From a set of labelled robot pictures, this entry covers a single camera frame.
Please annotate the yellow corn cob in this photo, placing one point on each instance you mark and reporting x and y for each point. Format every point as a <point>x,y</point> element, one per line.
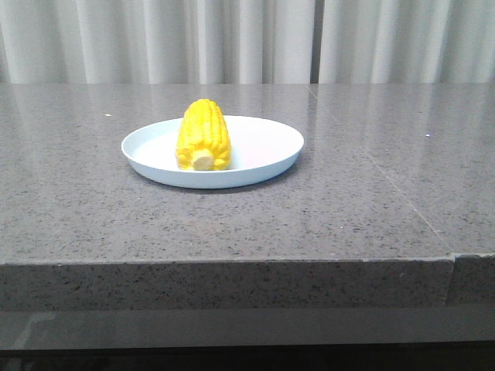
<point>203,143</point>

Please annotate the light blue round plate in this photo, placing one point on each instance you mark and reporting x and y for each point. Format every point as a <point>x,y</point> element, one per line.
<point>260,150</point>

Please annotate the white pleated curtain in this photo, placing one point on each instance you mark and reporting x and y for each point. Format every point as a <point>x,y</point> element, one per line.
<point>247,41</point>

